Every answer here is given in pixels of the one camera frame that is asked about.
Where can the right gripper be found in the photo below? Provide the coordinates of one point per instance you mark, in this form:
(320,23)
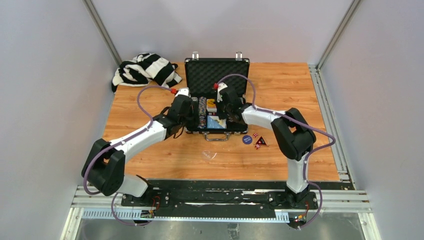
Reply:
(220,115)

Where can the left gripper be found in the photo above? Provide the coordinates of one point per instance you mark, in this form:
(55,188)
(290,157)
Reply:
(191,121)

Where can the blue card deck box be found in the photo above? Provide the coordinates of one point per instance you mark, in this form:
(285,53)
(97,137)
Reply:
(214,122)

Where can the blue small blind button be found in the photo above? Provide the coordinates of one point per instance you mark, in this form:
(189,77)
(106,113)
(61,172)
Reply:
(247,139)

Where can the black poker set case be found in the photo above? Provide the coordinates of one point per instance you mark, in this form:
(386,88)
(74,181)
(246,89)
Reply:
(214,84)

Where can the red triangular button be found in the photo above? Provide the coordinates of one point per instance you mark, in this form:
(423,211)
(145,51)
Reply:
(261,142)

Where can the clear dealer button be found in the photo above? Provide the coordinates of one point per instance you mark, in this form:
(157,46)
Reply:
(208,155)

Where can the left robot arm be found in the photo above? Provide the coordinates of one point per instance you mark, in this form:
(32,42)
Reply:
(105,165)

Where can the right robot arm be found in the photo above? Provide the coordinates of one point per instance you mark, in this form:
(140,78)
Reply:
(294,139)

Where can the red playing card deck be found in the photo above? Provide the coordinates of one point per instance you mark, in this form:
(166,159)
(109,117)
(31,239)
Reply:
(211,106)

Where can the black white striped cloth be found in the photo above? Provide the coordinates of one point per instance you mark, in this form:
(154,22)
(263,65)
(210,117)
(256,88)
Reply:
(144,69)

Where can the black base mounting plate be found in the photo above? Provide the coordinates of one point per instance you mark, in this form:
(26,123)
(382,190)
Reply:
(228,199)

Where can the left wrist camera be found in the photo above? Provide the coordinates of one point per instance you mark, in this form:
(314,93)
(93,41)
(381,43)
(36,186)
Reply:
(183,93)

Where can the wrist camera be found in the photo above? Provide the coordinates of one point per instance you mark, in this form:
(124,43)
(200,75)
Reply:
(183,93)
(221,91)

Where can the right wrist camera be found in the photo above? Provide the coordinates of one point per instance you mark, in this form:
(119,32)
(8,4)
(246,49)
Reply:
(221,91)

